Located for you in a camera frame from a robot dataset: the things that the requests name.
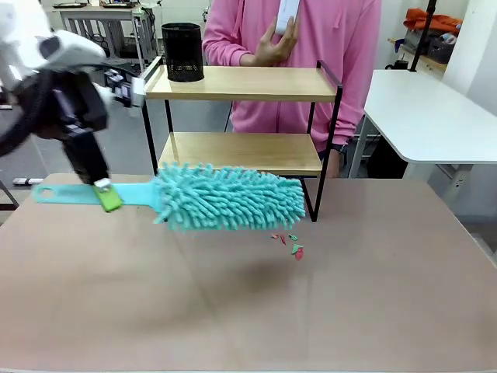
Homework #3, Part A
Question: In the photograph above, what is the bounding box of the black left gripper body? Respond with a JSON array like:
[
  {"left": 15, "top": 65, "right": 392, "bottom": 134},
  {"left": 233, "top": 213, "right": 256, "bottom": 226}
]
[{"left": 61, "top": 131, "right": 110, "bottom": 185}]

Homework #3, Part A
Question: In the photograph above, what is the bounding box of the teal microfibre duster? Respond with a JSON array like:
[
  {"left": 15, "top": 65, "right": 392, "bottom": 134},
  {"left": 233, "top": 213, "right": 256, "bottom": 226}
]
[{"left": 32, "top": 162, "right": 306, "bottom": 235}]

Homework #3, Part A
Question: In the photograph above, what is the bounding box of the white rectangular device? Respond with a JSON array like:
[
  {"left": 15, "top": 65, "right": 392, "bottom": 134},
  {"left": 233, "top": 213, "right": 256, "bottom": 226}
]
[{"left": 273, "top": 0, "right": 301, "bottom": 37}]

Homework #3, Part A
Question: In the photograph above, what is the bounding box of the person right forearm pink sleeve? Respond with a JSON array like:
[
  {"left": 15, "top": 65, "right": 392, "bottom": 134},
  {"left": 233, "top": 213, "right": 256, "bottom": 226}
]
[{"left": 202, "top": 21, "right": 262, "bottom": 68}]

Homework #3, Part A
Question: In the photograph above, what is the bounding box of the person left forearm pink sleeve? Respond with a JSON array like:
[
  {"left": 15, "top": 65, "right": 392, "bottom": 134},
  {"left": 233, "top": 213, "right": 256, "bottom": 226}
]
[{"left": 324, "top": 73, "right": 369, "bottom": 148}]

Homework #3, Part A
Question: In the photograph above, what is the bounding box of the person right hand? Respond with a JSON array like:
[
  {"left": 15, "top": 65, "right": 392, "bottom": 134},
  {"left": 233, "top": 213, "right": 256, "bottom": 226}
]
[{"left": 255, "top": 16, "right": 301, "bottom": 68}]

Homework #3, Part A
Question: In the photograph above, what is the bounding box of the person left hand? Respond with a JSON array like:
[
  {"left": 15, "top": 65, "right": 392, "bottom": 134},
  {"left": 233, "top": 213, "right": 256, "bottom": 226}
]
[{"left": 328, "top": 145, "right": 347, "bottom": 180}]

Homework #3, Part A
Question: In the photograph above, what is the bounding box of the black metal stand leg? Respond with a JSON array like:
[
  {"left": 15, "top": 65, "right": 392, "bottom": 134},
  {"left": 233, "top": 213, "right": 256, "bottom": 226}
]
[{"left": 0, "top": 180, "right": 21, "bottom": 211}]

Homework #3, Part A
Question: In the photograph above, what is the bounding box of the grey metal workbench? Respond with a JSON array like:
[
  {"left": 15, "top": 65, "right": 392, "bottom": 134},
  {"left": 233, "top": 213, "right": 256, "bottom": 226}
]
[{"left": 51, "top": 2, "right": 160, "bottom": 60}]

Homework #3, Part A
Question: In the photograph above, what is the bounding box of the black mesh pen holder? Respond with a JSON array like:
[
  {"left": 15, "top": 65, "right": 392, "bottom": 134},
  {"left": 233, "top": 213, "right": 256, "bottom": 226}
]
[{"left": 160, "top": 22, "right": 205, "bottom": 83}]

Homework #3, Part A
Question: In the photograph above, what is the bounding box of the person torso pink hoodie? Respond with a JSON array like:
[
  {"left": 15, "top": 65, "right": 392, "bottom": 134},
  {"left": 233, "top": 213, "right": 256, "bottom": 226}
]
[{"left": 202, "top": 0, "right": 384, "bottom": 154}]

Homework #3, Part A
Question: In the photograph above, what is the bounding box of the white table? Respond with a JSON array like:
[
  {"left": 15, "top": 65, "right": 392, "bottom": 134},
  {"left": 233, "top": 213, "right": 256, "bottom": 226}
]
[{"left": 346, "top": 68, "right": 497, "bottom": 219}]

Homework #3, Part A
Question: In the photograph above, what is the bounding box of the wooden side desk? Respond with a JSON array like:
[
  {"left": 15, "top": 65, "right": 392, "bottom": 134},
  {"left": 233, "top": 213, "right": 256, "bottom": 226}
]
[{"left": 387, "top": 35, "right": 448, "bottom": 74}]

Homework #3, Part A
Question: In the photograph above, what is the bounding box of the black tripod pole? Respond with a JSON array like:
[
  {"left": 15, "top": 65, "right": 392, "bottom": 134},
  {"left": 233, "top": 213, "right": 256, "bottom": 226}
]
[{"left": 410, "top": 0, "right": 436, "bottom": 73}]

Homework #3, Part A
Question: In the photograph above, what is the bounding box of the black plastic crate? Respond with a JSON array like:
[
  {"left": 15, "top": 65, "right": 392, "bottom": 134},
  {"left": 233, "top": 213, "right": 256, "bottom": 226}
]
[{"left": 426, "top": 35, "right": 456, "bottom": 64}]

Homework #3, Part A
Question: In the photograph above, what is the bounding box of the orange cloth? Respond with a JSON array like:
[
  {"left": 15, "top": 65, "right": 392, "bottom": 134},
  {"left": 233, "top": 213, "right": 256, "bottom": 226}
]
[{"left": 402, "top": 7, "right": 464, "bottom": 35}]

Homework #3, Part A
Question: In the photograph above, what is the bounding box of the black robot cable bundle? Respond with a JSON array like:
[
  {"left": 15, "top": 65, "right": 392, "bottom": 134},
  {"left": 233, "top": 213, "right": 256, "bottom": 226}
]
[{"left": 0, "top": 68, "right": 54, "bottom": 157}]

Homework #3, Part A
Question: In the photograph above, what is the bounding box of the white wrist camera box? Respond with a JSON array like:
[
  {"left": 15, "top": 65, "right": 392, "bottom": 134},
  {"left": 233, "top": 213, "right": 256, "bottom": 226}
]
[{"left": 105, "top": 68, "right": 148, "bottom": 117}]

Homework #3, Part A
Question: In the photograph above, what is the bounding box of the two-tier wooden shelf black frame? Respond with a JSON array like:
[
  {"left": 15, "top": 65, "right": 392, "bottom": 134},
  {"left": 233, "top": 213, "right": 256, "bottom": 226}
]
[{"left": 141, "top": 58, "right": 345, "bottom": 224}]

